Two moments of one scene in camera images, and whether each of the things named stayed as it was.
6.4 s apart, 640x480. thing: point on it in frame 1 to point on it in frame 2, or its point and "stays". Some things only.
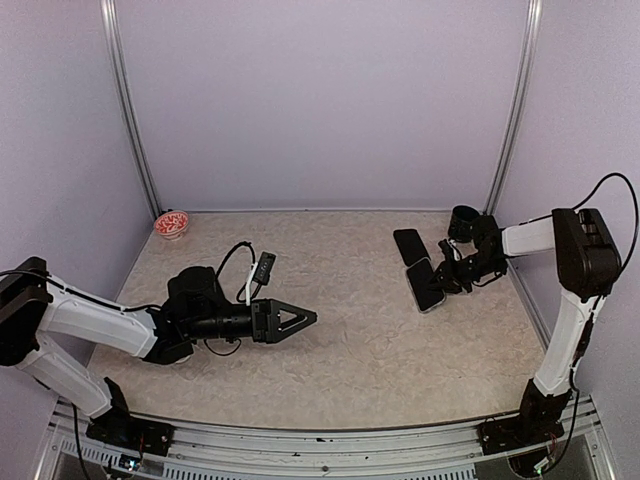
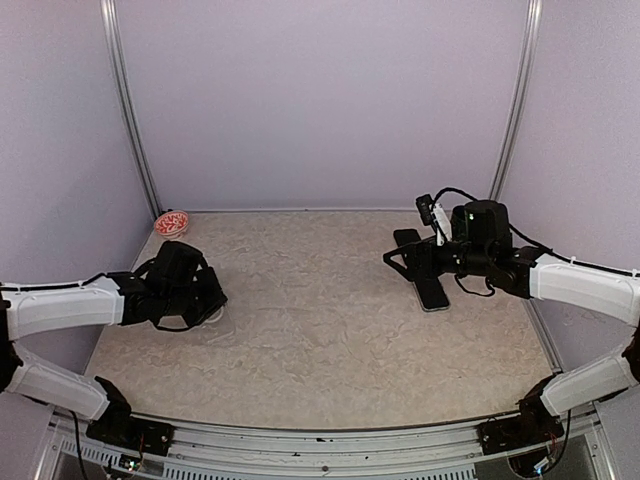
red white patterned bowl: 171,225 stays
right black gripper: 452,280 to 415,252
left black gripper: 266,311 to 216,298
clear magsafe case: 425,299 stays
